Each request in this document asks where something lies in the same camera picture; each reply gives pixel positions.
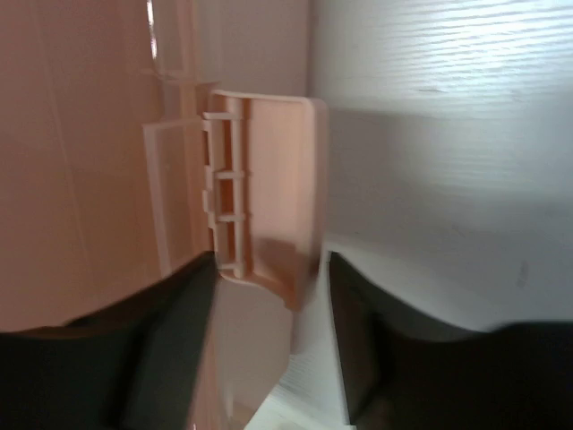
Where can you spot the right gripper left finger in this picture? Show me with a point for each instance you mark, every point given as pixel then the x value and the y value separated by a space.
pixel 130 365

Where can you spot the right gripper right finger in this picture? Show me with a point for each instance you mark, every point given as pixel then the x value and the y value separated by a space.
pixel 403 369

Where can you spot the pink plastic toolbox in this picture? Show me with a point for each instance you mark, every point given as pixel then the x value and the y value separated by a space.
pixel 137 135

